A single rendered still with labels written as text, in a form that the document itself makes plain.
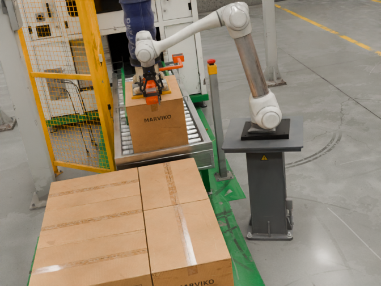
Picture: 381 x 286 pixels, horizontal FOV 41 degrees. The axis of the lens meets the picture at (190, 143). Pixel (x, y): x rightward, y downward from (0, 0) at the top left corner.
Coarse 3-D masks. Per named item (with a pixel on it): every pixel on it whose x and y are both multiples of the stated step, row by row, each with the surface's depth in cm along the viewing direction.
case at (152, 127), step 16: (128, 96) 370; (176, 96) 357; (128, 112) 352; (144, 112) 354; (160, 112) 355; (176, 112) 357; (144, 128) 358; (160, 128) 360; (176, 128) 361; (144, 144) 363; (160, 144) 365; (176, 144) 366
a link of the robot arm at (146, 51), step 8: (208, 16) 301; (216, 16) 299; (192, 24) 301; (200, 24) 301; (208, 24) 301; (216, 24) 301; (184, 32) 297; (192, 32) 300; (152, 40) 291; (168, 40) 291; (176, 40) 294; (136, 48) 291; (144, 48) 285; (152, 48) 288; (160, 48) 291; (136, 56) 291; (144, 56) 286; (152, 56) 287
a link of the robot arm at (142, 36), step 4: (140, 32) 301; (144, 32) 301; (148, 32) 302; (136, 36) 303; (140, 36) 301; (144, 36) 300; (148, 36) 302; (136, 40) 303; (140, 40) 301; (144, 40) 299; (136, 44) 302
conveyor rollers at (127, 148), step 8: (168, 72) 565; (120, 80) 560; (128, 80) 553; (120, 96) 503; (120, 104) 486; (184, 104) 459; (120, 112) 462; (120, 120) 447; (128, 128) 422; (192, 128) 409; (128, 136) 406; (192, 136) 393; (128, 144) 396; (128, 152) 380
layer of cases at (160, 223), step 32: (192, 160) 354; (64, 192) 333; (96, 192) 328; (128, 192) 322; (160, 192) 317; (192, 192) 313; (64, 224) 297; (96, 224) 292; (128, 224) 288; (160, 224) 284; (192, 224) 280; (64, 256) 267; (96, 256) 264; (128, 256) 260; (160, 256) 257; (192, 256) 254; (224, 256) 251
